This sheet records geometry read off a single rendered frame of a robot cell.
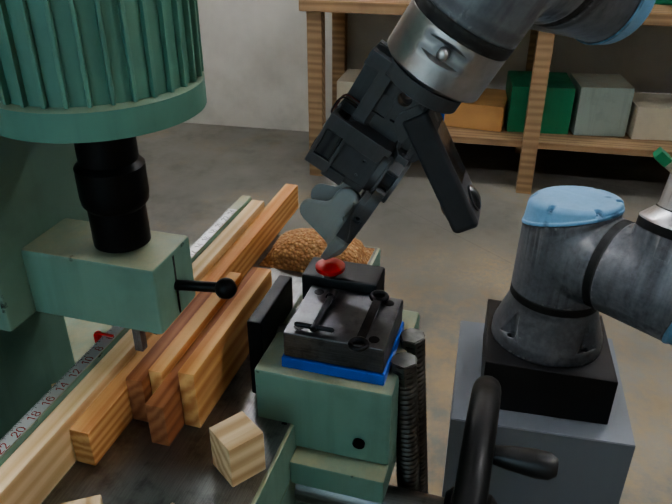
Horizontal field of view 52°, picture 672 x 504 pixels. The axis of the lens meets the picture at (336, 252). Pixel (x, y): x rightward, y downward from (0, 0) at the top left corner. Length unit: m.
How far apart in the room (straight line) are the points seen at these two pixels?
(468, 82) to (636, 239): 0.59
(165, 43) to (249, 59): 3.56
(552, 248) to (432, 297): 1.43
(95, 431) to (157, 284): 0.14
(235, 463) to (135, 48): 0.35
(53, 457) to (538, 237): 0.78
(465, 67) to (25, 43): 0.31
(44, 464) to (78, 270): 0.17
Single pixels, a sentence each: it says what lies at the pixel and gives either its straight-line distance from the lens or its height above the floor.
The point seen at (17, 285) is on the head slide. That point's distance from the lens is 0.69.
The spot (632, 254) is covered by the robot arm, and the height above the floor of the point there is 0.88.
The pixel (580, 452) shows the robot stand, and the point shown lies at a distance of 1.26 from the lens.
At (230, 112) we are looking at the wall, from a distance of 4.23.
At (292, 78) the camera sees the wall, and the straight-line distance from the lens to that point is 4.04.
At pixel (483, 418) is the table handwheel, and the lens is 0.63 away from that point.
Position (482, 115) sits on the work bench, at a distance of 3.43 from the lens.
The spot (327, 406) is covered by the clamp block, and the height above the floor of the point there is 0.93.
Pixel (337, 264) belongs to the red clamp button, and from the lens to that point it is 0.69.
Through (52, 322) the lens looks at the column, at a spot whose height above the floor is 0.89.
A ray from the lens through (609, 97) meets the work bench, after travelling 3.48.
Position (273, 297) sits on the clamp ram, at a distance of 0.70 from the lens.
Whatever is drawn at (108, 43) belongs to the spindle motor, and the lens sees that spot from 0.52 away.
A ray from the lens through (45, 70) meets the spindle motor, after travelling 0.53.
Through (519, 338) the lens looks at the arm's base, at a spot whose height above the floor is 0.68.
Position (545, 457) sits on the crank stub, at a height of 0.94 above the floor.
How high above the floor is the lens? 1.38
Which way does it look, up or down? 29 degrees down
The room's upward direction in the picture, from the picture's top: straight up
